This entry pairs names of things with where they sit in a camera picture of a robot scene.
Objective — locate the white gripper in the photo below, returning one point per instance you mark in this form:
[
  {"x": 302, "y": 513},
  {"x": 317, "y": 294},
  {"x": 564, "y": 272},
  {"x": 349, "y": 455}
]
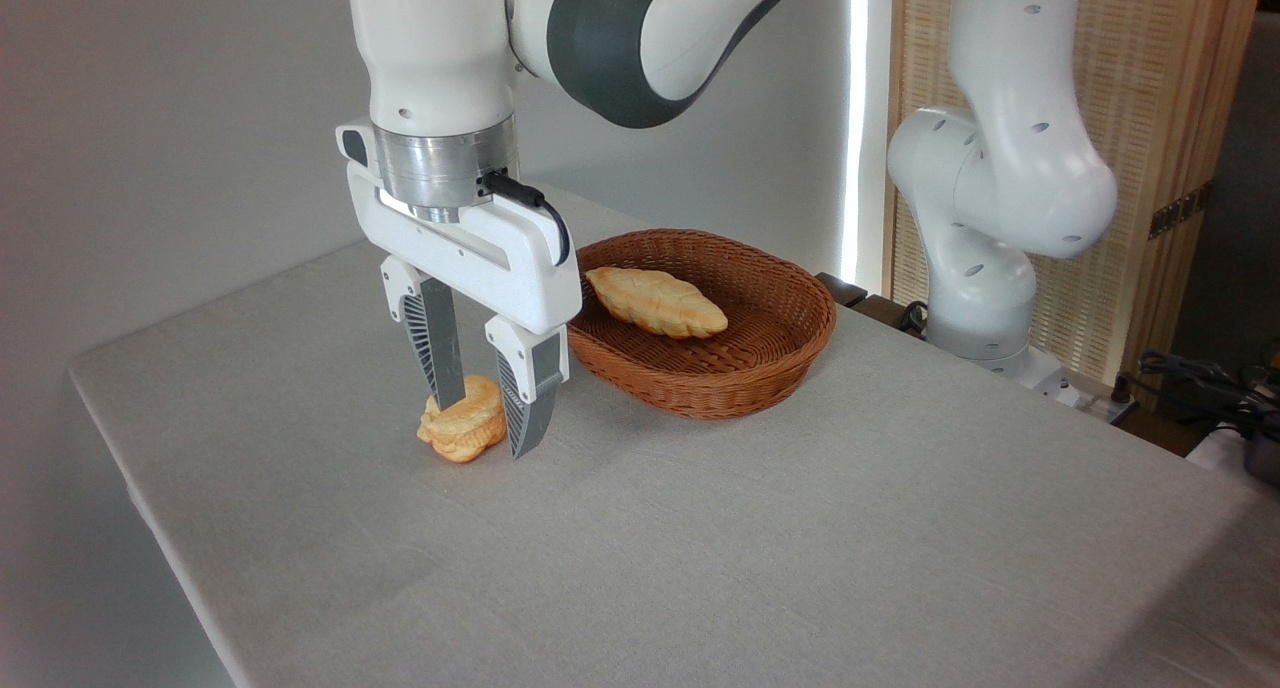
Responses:
[{"x": 480, "y": 258}]

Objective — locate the round bread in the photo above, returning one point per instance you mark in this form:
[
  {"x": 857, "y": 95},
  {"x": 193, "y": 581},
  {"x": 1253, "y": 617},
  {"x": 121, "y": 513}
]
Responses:
[{"x": 465, "y": 433}]

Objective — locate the long leaf-shaped bread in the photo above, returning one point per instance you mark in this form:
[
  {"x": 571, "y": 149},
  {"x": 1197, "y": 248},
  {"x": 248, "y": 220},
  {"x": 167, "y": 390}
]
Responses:
[{"x": 655, "y": 303}]

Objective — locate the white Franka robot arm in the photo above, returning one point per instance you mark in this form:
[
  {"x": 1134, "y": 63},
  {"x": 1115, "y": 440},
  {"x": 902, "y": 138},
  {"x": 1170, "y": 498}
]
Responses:
[{"x": 430, "y": 48}]

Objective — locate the brown wicker basket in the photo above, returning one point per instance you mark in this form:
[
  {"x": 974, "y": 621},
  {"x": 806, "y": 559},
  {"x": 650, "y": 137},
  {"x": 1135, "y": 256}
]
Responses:
[{"x": 700, "y": 373}]

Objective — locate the grey tablecloth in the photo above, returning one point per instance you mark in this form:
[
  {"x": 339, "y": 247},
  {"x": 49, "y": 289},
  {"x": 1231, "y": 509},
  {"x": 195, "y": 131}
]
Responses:
[{"x": 700, "y": 568}]

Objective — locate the dark brown wooden block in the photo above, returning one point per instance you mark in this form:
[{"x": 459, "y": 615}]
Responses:
[{"x": 842, "y": 290}]

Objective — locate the dark metal screen hinge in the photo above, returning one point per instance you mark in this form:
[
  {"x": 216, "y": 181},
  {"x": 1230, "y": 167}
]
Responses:
[{"x": 1180, "y": 211}]

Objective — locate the bamboo folding screen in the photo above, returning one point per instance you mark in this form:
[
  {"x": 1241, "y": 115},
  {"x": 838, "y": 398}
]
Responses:
[{"x": 1150, "y": 68}]

